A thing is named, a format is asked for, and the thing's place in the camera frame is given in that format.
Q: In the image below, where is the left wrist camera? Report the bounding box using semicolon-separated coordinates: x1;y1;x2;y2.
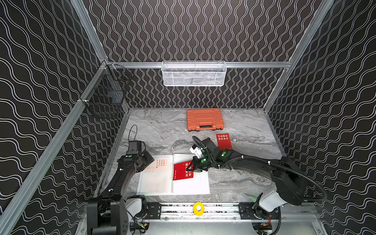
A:
126;141;146;155

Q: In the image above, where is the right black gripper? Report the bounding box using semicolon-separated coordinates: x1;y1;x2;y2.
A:
183;156;214;172

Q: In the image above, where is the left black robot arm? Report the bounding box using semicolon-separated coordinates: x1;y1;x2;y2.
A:
87;150;154;235

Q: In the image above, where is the red card top row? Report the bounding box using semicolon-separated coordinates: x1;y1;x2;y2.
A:
216;133;233;150

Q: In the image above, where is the white photo album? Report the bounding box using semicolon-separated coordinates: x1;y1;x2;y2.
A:
137;154;210;196

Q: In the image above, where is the white wire mesh basket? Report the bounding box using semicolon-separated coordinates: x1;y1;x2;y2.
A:
161;61;227;87

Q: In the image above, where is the orange plastic tool case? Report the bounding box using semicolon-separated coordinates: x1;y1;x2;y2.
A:
187;108;225;132

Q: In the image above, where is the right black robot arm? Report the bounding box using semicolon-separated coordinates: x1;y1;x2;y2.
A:
186;136;328;217

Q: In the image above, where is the beige card small red text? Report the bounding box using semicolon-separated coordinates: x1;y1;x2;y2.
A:
146;158;170;173

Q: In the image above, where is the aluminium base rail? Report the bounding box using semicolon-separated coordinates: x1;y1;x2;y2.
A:
83;201;319;222

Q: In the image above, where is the yellow tape roll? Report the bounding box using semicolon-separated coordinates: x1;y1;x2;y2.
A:
193;202;205;216

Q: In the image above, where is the black wire mesh basket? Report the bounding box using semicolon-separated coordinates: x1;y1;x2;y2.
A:
84;67;124;119

